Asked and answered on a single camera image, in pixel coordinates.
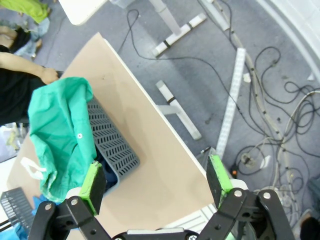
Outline grey cable conduit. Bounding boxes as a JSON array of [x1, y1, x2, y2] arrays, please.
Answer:
[[199, 0, 288, 191]]

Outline grey plastic woven basket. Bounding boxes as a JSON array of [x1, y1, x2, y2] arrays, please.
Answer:
[[86, 96, 141, 198], [0, 188, 35, 232]]

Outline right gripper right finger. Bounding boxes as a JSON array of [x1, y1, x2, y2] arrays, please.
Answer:
[[199, 154, 296, 240]]

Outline white table with white legs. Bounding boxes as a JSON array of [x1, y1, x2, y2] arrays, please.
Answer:
[[58, 0, 208, 59]]

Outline lime green cloth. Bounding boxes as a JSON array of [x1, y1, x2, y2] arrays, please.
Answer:
[[0, 0, 49, 24]]

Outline light blue denim jeans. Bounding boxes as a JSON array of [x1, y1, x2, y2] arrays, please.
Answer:
[[13, 17, 51, 60]]

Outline green shorts white drawstring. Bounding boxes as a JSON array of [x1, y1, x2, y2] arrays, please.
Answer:
[[19, 76, 98, 204]]

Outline person's left hand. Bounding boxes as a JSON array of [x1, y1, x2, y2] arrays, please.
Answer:
[[40, 67, 60, 85]]

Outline white ridged base plate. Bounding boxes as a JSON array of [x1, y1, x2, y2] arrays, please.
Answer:
[[157, 203, 218, 231]]

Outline person in black t-shirt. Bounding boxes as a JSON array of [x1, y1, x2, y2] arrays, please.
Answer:
[[0, 68, 48, 126]]

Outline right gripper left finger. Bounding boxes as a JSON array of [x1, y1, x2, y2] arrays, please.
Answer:
[[28, 161, 113, 240]]

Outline white perforated cable duct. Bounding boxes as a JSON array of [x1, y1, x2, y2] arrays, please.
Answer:
[[216, 47, 247, 161]]

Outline navy blue garment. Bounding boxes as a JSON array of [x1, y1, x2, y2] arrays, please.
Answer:
[[96, 149, 120, 192]]

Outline person's left forearm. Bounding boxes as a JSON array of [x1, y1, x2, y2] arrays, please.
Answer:
[[0, 52, 45, 78]]

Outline black garment on mannequin feet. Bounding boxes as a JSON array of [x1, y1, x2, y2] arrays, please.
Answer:
[[11, 27, 33, 54]]

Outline white table leg foot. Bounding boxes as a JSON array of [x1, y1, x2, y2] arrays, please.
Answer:
[[154, 79, 202, 140]]

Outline royal blue t-shirt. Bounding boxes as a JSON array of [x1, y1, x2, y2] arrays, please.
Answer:
[[31, 194, 55, 210]]

